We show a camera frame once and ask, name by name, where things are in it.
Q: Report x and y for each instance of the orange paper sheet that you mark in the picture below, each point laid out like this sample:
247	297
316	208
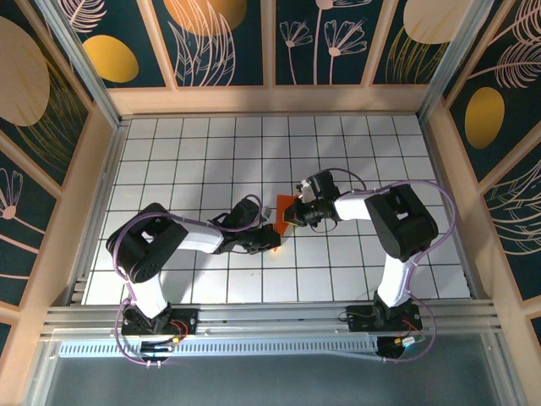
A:
280	207

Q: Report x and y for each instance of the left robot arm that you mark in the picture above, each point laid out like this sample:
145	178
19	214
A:
198	239

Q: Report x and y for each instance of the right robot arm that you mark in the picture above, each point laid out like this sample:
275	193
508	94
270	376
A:
353	207

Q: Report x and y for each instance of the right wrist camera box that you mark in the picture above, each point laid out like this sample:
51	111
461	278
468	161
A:
324	184

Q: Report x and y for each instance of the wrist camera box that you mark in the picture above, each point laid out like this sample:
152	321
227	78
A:
245	213
324	184

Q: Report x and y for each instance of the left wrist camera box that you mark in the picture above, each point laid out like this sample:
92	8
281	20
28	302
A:
245	213

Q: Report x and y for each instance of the aluminium frame beam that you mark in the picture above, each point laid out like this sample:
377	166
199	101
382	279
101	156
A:
274	317

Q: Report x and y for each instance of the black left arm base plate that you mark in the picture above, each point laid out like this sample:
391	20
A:
188	317

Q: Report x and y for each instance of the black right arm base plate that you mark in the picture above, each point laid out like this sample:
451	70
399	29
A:
363	325

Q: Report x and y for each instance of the aluminium side rail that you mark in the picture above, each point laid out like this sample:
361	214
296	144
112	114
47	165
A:
439	169
103	190

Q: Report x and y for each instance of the wall panel pink flowers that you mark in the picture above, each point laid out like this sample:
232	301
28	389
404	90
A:
329	63

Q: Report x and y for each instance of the wall panel orange disc leaves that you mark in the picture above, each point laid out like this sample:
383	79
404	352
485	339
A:
203	63

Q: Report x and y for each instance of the wall panel cream disc lines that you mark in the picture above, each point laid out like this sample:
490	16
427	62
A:
422	51

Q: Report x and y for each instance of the wall panel oval and feathers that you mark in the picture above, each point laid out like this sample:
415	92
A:
486	118

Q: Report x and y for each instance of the aluminium frame post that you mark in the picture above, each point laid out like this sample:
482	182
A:
503	372
42	372
448	63
84	76

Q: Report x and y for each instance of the wall panel pink leaf outlines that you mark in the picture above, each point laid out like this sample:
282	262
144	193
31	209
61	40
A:
520	228

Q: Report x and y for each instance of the wall panel single pink flower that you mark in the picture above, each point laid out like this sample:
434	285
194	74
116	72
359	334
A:
21	237

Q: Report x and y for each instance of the wall panel large cream disc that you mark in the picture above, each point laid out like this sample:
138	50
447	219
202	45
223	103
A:
25	72

